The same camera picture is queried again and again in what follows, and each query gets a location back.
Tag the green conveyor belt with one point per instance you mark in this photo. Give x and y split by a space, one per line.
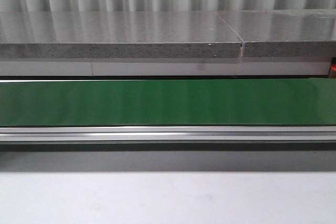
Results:
168 102

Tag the grey stone counter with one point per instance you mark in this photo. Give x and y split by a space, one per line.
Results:
232 43

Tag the red object at edge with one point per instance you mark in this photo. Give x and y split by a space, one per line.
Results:
332 73

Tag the aluminium conveyor frame rail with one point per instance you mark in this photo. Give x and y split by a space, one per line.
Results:
168 134

